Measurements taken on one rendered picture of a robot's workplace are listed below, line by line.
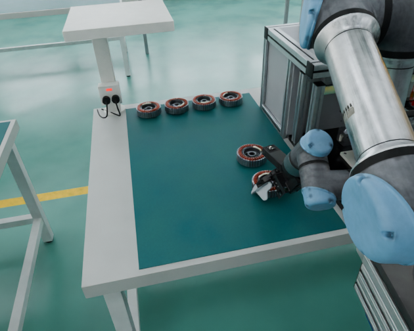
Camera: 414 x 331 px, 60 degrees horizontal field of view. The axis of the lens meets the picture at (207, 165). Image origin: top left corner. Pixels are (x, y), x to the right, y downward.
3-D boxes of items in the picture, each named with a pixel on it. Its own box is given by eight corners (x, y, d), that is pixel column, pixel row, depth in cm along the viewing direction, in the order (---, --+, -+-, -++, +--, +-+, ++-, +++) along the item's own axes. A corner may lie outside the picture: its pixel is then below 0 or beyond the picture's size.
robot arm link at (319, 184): (356, 200, 83) (347, 158, 88) (307, 202, 83) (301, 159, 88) (345, 211, 90) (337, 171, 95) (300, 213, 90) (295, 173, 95)
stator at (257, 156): (252, 172, 128) (253, 163, 126) (230, 159, 135) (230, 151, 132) (273, 159, 134) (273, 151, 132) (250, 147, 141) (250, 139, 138)
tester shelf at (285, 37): (495, 55, 123) (502, 42, 121) (311, 79, 113) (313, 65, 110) (411, 21, 158) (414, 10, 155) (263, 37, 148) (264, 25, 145)
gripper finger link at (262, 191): (252, 207, 114) (274, 194, 109) (244, 190, 116) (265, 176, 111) (258, 206, 117) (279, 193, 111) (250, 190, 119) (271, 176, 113)
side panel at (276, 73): (289, 137, 145) (298, 60, 126) (282, 138, 145) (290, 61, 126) (265, 106, 167) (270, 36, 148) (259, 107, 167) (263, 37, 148)
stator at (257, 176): (292, 192, 119) (293, 183, 116) (263, 203, 115) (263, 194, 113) (273, 173, 127) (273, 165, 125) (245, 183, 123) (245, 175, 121)
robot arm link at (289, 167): (284, 151, 98) (307, 143, 101) (277, 158, 102) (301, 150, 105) (296, 175, 96) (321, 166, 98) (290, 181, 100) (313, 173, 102)
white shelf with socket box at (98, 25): (183, 134, 151) (173, 20, 123) (93, 147, 145) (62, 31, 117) (171, 98, 178) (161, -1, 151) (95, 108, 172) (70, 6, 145)
